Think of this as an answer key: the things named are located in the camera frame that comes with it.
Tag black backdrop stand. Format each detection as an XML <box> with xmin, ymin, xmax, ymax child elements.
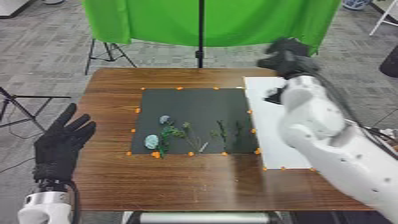
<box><xmin>81</xmin><ymin>0</ymin><xmax>208</xmax><ymax>76</ymax></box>

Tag dark mat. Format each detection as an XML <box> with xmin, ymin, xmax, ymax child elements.
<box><xmin>128</xmin><ymin>87</ymin><xmax>263</xmax><ymax>156</ymax></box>

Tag green sprig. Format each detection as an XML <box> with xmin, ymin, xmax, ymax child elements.
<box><xmin>231</xmin><ymin>119</ymin><xmax>247</xmax><ymax>152</ymax></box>
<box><xmin>168</xmin><ymin>121</ymin><xmax>208</xmax><ymax>155</ymax></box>
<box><xmin>208</xmin><ymin>119</ymin><xmax>231</xmax><ymax>152</ymax></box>

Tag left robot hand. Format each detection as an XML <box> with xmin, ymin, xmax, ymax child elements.
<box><xmin>30</xmin><ymin>102</ymin><xmax>97</xmax><ymax>183</ymax></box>

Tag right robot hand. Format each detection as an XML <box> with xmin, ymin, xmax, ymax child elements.
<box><xmin>256</xmin><ymin>37</ymin><xmax>321</xmax><ymax>80</ymax></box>

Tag pale grey bar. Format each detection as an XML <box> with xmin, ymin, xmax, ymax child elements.
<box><xmin>137</xmin><ymin>212</ymin><xmax>272</xmax><ymax>224</ymax></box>

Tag white sheet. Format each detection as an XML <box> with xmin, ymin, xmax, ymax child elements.
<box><xmin>241</xmin><ymin>76</ymin><xmax>316</xmax><ymax>171</ymax></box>

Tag black cable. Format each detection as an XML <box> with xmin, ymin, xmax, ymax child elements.
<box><xmin>353</xmin><ymin>118</ymin><xmax>398</xmax><ymax>158</ymax></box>

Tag black tripod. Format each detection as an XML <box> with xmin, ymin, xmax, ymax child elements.
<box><xmin>0</xmin><ymin>85</ymin><xmax>73</xmax><ymax>135</ymax></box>

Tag small blue flower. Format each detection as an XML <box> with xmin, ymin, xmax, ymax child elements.
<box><xmin>156</xmin><ymin>114</ymin><xmax>177</xmax><ymax>129</ymax></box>

